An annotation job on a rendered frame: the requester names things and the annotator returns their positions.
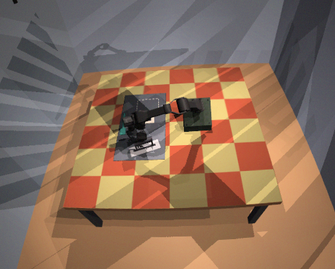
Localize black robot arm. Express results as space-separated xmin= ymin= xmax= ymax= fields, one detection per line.
xmin=122 ymin=97 xmax=204 ymax=132

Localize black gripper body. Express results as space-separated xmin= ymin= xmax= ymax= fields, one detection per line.
xmin=136 ymin=124 xmax=147 ymax=140

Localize peach square tile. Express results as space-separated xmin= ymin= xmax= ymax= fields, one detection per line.
xmin=145 ymin=117 xmax=154 ymax=124

